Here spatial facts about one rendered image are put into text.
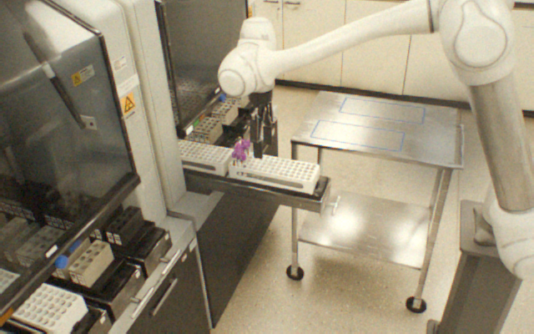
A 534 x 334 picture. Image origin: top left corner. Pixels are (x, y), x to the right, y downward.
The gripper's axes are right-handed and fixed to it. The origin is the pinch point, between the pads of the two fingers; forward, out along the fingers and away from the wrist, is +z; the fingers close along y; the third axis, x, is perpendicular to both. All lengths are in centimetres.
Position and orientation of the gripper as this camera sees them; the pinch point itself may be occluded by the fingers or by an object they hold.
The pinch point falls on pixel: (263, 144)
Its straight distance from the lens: 146.3
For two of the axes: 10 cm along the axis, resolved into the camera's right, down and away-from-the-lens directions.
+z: 0.3, 8.3, 5.5
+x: -9.4, -1.7, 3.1
